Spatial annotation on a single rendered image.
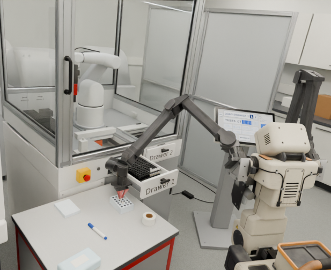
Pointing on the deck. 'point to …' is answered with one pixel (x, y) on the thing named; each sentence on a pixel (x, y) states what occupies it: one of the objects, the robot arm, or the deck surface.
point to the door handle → (69, 75)
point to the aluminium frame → (61, 50)
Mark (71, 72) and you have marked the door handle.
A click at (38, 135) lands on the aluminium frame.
